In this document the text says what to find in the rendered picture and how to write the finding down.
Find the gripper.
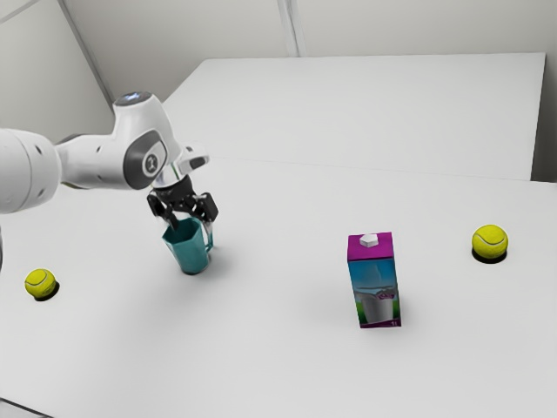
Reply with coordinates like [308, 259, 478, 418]
[146, 174, 219, 249]

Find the teal faceted mug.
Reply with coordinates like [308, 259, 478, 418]
[161, 217, 215, 276]

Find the yellow tennis ball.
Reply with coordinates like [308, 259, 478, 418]
[23, 268, 57, 300]
[471, 224, 509, 259]

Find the milk carton with purple top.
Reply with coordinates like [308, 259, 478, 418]
[346, 231, 403, 331]

